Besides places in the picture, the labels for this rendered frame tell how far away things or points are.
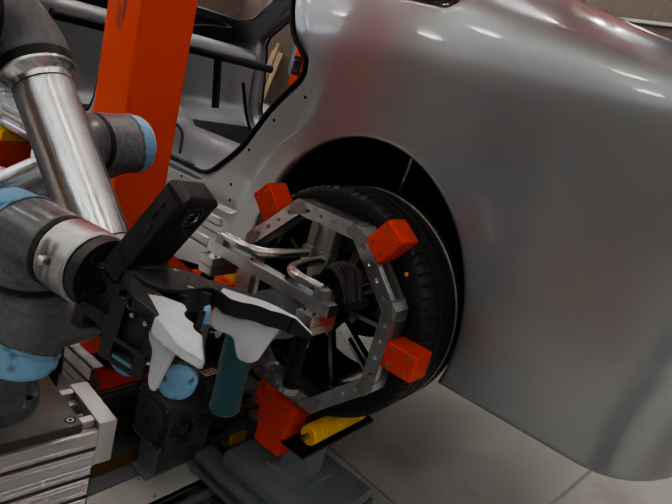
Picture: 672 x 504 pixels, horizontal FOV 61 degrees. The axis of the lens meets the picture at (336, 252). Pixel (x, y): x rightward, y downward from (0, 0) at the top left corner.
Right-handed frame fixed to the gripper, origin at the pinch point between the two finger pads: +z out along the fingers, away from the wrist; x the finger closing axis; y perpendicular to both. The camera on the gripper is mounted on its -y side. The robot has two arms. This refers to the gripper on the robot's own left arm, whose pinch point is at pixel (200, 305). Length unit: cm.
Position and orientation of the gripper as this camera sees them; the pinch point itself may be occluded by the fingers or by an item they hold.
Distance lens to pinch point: 148.8
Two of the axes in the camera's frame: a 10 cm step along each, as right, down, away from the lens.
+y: -2.5, 9.3, 2.7
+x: 9.6, 2.1, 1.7
